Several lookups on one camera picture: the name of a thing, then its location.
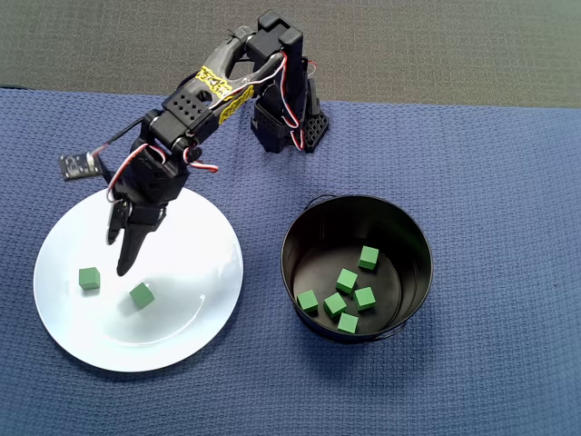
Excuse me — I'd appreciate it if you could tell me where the white round plate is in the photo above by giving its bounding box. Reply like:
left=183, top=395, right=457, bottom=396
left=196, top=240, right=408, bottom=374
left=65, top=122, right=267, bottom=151
left=33, top=185, right=245, bottom=373

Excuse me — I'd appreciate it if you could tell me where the blue woven table cloth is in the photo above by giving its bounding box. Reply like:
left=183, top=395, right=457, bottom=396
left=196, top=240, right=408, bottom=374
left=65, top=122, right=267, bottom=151
left=0, top=85, right=581, bottom=436

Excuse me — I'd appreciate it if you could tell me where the thin black camera cable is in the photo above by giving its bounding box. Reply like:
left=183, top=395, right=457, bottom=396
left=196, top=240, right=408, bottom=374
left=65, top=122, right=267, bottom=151
left=88, top=115, right=153, bottom=160

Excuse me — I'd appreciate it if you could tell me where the black camera circuit board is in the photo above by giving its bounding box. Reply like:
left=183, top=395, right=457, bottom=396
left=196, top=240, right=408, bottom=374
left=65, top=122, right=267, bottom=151
left=59, top=153, right=103, bottom=182

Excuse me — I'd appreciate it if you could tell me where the red white servo wire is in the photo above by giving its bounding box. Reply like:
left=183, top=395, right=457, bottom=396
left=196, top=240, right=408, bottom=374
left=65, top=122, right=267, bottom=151
left=106, top=143, right=220, bottom=203
left=271, top=50, right=319, bottom=152

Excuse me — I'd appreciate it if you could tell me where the black metal bucket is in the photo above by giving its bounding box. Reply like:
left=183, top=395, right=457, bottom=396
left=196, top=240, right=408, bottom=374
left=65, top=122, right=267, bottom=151
left=280, top=193, right=435, bottom=345

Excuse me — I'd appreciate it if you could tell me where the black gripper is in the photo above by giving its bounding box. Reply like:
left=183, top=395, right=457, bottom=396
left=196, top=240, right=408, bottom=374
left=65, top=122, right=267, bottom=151
left=106, top=148, right=191, bottom=278

